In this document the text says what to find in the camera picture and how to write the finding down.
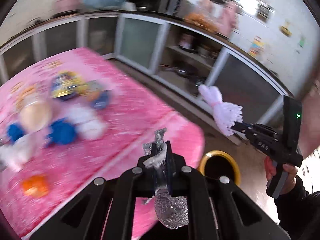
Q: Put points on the silver foil wrapper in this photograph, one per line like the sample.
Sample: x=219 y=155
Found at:
x=172 y=212

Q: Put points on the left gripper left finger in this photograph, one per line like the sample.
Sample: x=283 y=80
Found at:
x=104 y=209

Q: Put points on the blue plastic basin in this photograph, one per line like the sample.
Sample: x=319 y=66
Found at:
x=104 y=5

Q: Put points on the white crumpled tissue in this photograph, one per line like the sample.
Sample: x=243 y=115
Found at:
x=88 y=124

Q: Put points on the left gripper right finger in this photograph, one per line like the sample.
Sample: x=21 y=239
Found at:
x=217 y=210

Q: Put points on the blue glove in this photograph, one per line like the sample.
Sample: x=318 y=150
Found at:
x=15 y=132
x=62 y=132

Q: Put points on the microwave oven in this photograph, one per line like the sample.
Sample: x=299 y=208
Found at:
x=176 y=8

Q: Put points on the white orange-dotted paper cup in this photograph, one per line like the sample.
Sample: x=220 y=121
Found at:
x=35 y=116

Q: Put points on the orange round trash piece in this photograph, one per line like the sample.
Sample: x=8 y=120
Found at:
x=35 y=186

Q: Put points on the yellow rimmed trash bin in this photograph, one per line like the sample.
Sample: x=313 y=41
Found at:
x=215 y=164

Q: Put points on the white foam fruit net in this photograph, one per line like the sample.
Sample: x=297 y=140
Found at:
x=225 y=114

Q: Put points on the bag of orange food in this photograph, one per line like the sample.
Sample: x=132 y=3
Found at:
x=201 y=21

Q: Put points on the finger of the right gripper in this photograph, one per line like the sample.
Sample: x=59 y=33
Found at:
x=241 y=127

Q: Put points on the person's right hand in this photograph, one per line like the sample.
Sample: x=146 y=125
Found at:
x=280 y=180

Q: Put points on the pink floral tablecloth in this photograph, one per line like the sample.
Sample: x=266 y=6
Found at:
x=57 y=172

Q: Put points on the blue yellow snack wrapper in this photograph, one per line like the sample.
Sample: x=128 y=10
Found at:
x=68 y=85

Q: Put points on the kitchen counter cabinet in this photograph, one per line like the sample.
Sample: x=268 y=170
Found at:
x=175 y=53

